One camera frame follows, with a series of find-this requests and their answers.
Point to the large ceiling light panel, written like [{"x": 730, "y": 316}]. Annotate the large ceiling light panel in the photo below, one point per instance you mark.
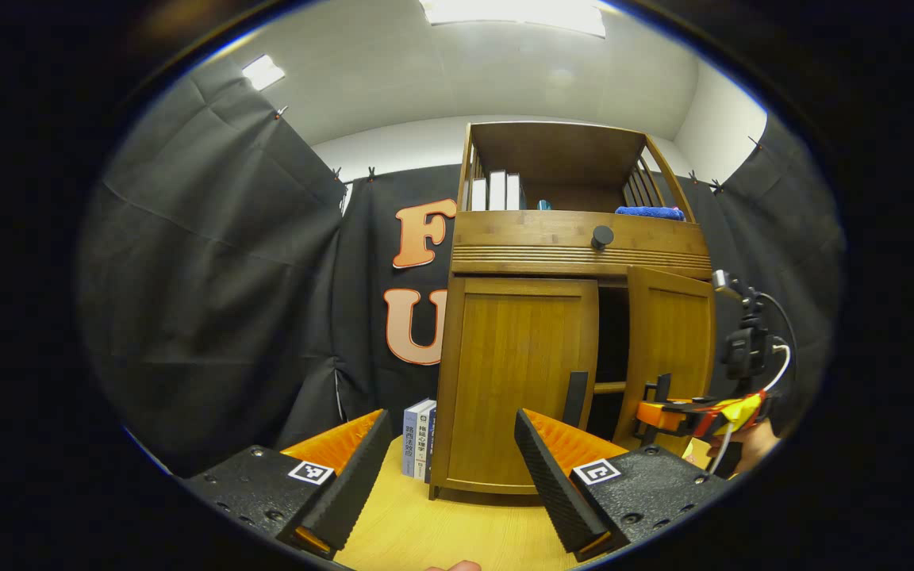
[{"x": 516, "y": 14}]

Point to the wooden inner cabinet shelf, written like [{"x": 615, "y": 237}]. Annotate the wooden inner cabinet shelf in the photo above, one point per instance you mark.
[{"x": 609, "y": 388}]

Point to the white and blue book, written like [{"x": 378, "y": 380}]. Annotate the white and blue book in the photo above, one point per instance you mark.
[{"x": 413, "y": 436}]

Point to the black backdrop cloth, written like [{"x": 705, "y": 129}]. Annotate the black backdrop cloth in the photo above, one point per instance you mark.
[{"x": 187, "y": 277}]

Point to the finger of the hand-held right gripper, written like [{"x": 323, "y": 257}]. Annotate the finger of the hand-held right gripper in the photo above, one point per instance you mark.
[{"x": 659, "y": 416}]

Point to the blue folded cloth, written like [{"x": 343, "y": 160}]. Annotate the blue folded cloth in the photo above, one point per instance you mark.
[{"x": 651, "y": 212}]

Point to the wooden cabinet door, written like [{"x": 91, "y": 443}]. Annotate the wooden cabinet door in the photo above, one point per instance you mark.
[
  {"x": 671, "y": 333},
  {"x": 505, "y": 373}
]

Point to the wooden cabinet drawer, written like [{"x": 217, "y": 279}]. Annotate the wooden cabinet drawer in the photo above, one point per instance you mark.
[{"x": 520, "y": 230}]

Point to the wooden double-door shoe cabinet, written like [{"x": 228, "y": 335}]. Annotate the wooden double-door shoe cabinet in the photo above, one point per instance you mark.
[{"x": 560, "y": 159}]

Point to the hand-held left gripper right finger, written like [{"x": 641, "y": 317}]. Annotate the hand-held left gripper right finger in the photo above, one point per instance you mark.
[{"x": 556, "y": 492}]

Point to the black round drawer knob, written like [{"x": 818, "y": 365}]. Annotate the black round drawer knob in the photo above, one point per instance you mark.
[{"x": 602, "y": 236}]

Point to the dark blue book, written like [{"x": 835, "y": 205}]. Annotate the dark blue book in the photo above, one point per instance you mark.
[{"x": 431, "y": 448}]

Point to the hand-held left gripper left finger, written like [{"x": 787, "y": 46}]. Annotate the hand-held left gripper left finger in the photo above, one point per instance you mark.
[{"x": 354, "y": 484}]

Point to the small ceiling light panel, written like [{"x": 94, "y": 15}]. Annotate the small ceiling light panel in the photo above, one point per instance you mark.
[{"x": 263, "y": 71}]

